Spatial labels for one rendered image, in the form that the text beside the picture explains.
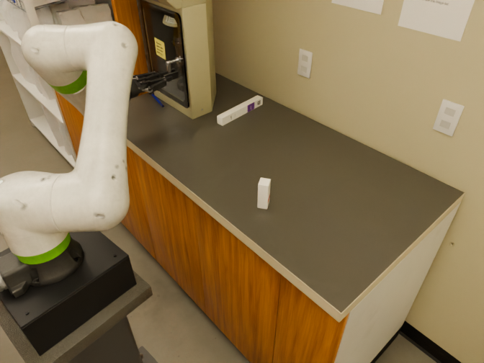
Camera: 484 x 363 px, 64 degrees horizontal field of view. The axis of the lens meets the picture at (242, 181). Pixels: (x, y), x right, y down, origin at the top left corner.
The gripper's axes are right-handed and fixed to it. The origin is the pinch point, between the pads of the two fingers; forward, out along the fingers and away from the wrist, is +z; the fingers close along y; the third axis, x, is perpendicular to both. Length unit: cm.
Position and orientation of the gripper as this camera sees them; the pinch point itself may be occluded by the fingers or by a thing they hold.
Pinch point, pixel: (169, 75)
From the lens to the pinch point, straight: 169.4
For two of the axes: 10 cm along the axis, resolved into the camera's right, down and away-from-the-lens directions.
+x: -0.8, 7.1, 7.0
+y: -6.6, -5.6, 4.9
